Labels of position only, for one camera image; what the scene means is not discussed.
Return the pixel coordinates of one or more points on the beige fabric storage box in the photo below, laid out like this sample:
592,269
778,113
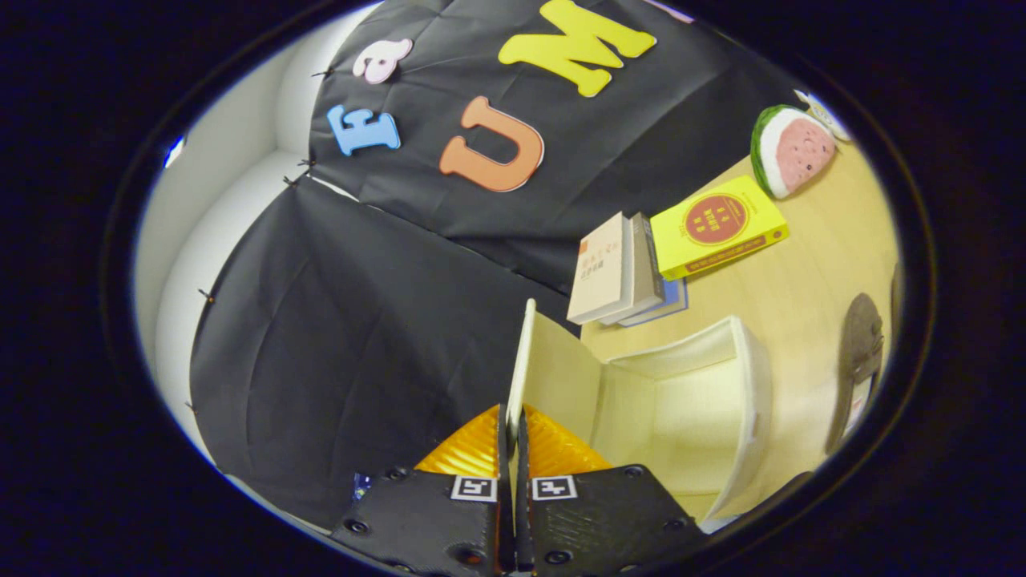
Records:
681,401

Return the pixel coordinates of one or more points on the grey book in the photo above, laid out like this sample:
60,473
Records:
648,272

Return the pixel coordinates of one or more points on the yellow book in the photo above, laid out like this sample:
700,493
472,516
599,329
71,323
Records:
717,228

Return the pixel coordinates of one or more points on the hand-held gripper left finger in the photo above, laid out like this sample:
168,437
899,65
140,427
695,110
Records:
433,521

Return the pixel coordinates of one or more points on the watermelon slice plush toy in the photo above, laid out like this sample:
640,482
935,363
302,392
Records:
797,148

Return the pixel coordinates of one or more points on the beige book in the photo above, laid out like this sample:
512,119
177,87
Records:
599,272

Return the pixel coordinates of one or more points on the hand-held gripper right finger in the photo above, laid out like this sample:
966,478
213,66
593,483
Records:
601,521

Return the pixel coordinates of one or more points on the blue book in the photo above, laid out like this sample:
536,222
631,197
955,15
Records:
675,303

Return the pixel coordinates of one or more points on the white plush toy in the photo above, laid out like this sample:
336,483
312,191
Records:
822,116

